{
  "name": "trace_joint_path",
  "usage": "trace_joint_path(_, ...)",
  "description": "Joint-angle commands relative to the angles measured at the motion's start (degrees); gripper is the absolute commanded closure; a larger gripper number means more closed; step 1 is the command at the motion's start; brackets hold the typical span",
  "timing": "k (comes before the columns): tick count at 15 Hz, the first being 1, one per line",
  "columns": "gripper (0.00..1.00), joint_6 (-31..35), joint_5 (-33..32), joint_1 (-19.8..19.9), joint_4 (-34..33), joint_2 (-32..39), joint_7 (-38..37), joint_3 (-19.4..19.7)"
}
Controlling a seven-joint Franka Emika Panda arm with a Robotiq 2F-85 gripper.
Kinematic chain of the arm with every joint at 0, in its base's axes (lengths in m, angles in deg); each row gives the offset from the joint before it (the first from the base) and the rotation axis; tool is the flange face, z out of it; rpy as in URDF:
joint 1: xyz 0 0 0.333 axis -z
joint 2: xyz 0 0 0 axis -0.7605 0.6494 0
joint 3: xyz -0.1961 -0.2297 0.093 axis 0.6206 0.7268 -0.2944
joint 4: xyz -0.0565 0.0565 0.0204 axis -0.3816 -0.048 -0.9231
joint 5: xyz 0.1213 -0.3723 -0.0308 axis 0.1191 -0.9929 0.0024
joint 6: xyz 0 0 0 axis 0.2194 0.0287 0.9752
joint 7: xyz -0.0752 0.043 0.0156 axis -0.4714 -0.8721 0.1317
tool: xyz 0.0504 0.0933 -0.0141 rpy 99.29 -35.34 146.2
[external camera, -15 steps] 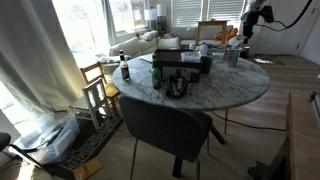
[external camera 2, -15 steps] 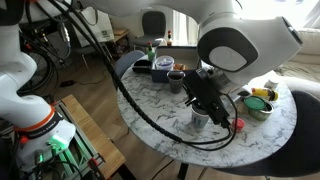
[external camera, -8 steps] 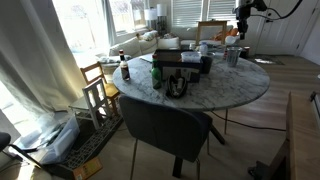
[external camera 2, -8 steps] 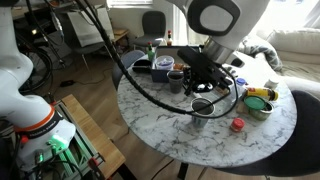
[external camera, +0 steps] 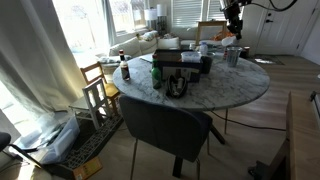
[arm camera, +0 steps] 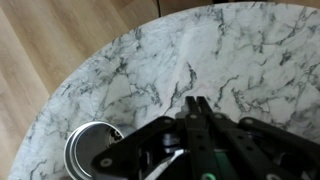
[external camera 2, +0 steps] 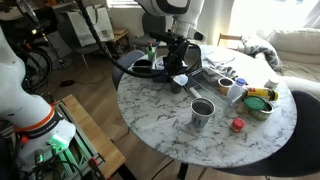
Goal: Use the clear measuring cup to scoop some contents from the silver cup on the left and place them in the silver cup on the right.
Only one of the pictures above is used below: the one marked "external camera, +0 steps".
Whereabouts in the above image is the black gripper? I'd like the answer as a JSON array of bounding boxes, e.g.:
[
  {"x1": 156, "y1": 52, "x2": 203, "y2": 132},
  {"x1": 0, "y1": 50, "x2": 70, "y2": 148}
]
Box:
[{"x1": 222, "y1": 2, "x2": 245, "y2": 40}]

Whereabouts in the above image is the wooden board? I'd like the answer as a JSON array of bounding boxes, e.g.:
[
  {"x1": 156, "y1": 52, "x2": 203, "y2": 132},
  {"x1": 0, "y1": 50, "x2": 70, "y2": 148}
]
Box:
[{"x1": 268, "y1": 91, "x2": 320, "y2": 180}]

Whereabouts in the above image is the flat white tablet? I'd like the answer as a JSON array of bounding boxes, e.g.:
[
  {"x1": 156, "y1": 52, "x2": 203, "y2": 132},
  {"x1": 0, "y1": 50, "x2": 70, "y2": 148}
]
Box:
[{"x1": 139, "y1": 54, "x2": 154, "y2": 63}]

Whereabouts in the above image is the lamp with white shade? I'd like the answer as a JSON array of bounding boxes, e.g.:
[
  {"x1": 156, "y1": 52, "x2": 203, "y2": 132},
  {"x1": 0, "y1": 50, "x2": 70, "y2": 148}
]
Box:
[
  {"x1": 143, "y1": 8, "x2": 158, "y2": 31},
  {"x1": 156, "y1": 3, "x2": 168, "y2": 34}
]

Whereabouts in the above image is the brown cardboard box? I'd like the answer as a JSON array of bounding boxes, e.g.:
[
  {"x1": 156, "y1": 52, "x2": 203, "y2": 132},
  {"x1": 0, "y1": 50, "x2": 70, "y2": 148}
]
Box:
[{"x1": 72, "y1": 156, "x2": 104, "y2": 180}]

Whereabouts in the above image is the black floor cable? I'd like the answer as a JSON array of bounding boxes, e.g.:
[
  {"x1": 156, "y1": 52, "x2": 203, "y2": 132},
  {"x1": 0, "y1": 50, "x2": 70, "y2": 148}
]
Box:
[{"x1": 209, "y1": 109, "x2": 288, "y2": 133}]

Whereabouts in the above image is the silver cup with blue stripes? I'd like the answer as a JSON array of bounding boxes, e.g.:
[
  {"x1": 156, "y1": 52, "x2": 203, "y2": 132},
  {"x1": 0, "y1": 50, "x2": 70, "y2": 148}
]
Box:
[{"x1": 226, "y1": 46, "x2": 243, "y2": 68}]

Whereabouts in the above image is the black robot cable hose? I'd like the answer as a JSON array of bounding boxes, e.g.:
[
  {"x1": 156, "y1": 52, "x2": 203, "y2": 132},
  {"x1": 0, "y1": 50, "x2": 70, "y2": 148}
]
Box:
[{"x1": 248, "y1": 0, "x2": 299, "y2": 13}]

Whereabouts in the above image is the clear measuring cup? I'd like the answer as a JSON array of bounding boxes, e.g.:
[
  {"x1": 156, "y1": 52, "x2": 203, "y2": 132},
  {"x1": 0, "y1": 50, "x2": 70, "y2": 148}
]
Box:
[{"x1": 221, "y1": 35, "x2": 238, "y2": 47}]

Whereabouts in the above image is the light grey curtain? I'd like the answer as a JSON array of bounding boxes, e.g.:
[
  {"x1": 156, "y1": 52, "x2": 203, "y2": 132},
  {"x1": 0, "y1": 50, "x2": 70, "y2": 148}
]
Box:
[
  {"x1": 0, "y1": 0, "x2": 88, "y2": 141},
  {"x1": 101, "y1": 0, "x2": 118, "y2": 46}
]

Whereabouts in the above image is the dark cardboard box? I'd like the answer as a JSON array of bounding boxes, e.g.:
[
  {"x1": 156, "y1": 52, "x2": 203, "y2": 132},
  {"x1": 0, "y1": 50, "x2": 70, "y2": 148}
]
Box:
[{"x1": 154, "y1": 49, "x2": 204, "y2": 83}]

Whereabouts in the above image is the dark cup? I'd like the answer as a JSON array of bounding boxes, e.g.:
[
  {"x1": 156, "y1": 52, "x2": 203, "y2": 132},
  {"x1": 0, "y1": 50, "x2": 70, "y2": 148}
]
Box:
[{"x1": 200, "y1": 55, "x2": 214, "y2": 75}]

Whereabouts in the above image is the dark chair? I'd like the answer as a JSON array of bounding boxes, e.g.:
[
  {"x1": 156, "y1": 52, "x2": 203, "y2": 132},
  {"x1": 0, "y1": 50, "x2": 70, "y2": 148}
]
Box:
[{"x1": 239, "y1": 47, "x2": 252, "y2": 60}]

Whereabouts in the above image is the clear plastic container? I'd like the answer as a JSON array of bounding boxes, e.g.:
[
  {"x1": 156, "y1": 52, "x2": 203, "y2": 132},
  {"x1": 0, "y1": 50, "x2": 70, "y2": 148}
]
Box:
[{"x1": 180, "y1": 49, "x2": 218, "y2": 64}]

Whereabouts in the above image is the cream sofa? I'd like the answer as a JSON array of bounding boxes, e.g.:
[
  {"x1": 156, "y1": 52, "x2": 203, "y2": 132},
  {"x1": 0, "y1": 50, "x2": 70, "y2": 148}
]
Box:
[{"x1": 108, "y1": 26, "x2": 201, "y2": 59}]

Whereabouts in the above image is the dark doormat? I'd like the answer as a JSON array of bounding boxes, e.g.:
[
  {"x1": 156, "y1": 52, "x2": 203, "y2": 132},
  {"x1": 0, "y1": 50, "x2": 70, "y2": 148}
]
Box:
[{"x1": 248, "y1": 54, "x2": 285, "y2": 66}]

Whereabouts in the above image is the white window blind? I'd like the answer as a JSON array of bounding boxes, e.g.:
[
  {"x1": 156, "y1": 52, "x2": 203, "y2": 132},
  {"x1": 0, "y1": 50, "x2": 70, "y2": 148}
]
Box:
[
  {"x1": 171, "y1": 0, "x2": 203, "y2": 28},
  {"x1": 208, "y1": 0, "x2": 241, "y2": 21}
]

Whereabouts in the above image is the small white chair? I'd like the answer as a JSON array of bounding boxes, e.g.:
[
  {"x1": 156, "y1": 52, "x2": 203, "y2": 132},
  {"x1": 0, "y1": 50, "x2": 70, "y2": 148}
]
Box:
[{"x1": 68, "y1": 78, "x2": 113, "y2": 131}]

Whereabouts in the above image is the wooden chair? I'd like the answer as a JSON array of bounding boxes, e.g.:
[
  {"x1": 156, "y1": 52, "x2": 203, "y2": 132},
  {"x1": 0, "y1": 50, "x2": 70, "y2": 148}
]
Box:
[{"x1": 79, "y1": 61, "x2": 121, "y2": 116}]

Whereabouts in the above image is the orange plush toy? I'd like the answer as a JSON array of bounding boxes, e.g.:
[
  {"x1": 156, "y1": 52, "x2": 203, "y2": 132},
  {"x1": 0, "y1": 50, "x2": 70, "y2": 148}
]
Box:
[{"x1": 213, "y1": 28, "x2": 239, "y2": 43}]

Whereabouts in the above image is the black grid crate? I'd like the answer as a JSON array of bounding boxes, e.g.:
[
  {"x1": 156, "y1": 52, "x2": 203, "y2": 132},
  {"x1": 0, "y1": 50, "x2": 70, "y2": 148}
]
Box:
[{"x1": 41, "y1": 114, "x2": 124, "y2": 179}]

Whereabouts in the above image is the white door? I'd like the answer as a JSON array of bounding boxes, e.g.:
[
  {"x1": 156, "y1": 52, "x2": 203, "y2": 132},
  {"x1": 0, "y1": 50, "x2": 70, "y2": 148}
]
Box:
[{"x1": 255, "y1": 0, "x2": 319, "y2": 56}]

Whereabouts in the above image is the green bottle red cap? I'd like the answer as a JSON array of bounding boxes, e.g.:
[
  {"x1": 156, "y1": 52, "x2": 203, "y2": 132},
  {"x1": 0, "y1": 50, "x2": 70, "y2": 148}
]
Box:
[{"x1": 151, "y1": 54, "x2": 163, "y2": 90}]

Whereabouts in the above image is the grey upholstered chair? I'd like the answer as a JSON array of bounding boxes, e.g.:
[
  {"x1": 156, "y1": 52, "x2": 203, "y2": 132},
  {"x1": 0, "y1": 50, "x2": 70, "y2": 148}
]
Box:
[{"x1": 118, "y1": 94, "x2": 213, "y2": 180}]

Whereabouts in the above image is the dark sauce bottle red cap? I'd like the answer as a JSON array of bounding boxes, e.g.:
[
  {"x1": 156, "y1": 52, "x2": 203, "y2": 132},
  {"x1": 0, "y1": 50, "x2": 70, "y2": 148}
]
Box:
[{"x1": 118, "y1": 49, "x2": 131, "y2": 82}]

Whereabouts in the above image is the black cup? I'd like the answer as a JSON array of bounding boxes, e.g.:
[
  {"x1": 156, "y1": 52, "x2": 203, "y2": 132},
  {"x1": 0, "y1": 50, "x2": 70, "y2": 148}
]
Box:
[{"x1": 165, "y1": 73, "x2": 189, "y2": 99}]

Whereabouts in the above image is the black office chair base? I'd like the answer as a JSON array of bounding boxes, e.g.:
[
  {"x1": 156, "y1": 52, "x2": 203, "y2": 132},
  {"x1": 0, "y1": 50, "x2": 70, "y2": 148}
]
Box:
[{"x1": 0, "y1": 131, "x2": 46, "y2": 168}]

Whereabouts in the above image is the patterned sofa pillow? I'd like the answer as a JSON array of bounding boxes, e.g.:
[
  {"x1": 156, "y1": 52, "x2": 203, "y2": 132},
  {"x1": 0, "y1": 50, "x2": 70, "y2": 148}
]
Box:
[{"x1": 141, "y1": 30, "x2": 159, "y2": 42}]

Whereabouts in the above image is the cream sofa pillow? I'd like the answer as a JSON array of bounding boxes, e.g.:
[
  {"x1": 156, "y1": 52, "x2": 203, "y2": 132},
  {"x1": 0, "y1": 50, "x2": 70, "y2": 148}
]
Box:
[{"x1": 157, "y1": 36, "x2": 181, "y2": 50}]

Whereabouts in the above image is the clear plastic storage bin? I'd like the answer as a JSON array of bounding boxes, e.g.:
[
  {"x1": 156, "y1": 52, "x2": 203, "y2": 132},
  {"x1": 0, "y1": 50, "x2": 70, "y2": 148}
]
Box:
[{"x1": 14, "y1": 113, "x2": 81, "y2": 165}]

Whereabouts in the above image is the black table leg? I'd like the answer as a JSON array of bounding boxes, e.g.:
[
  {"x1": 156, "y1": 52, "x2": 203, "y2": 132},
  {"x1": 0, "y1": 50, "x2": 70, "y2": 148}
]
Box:
[{"x1": 208, "y1": 123, "x2": 227, "y2": 146}]

